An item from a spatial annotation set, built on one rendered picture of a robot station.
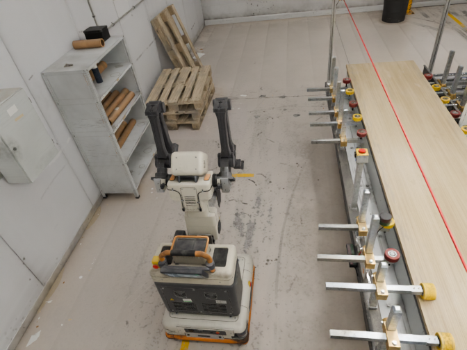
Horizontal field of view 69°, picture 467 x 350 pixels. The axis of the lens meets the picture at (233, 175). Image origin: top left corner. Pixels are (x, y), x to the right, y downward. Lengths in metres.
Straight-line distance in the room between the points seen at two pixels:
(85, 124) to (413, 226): 2.94
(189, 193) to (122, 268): 1.52
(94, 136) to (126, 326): 1.81
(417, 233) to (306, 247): 1.22
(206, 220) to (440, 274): 1.41
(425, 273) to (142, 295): 2.20
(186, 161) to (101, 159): 1.87
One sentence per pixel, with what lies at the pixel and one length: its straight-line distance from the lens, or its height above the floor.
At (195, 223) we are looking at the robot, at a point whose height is 0.84.
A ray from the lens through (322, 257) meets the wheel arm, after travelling 2.13.
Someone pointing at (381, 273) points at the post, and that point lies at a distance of 1.90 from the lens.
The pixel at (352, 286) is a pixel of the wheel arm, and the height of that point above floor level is 0.96.
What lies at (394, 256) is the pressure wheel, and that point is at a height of 0.90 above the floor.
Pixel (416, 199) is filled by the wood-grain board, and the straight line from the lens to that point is 2.52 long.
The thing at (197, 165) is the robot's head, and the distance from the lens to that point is 2.07.
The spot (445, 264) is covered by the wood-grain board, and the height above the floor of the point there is 0.90.
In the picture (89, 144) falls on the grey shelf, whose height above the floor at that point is 0.77.
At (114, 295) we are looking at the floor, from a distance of 3.32.
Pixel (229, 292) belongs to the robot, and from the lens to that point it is 2.29.
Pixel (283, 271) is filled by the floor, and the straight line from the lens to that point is 3.10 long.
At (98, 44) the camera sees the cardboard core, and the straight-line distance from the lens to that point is 3.77.
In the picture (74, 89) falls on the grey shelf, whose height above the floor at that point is 1.37.
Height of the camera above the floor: 2.58
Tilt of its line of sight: 40 degrees down
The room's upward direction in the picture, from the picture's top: 9 degrees counter-clockwise
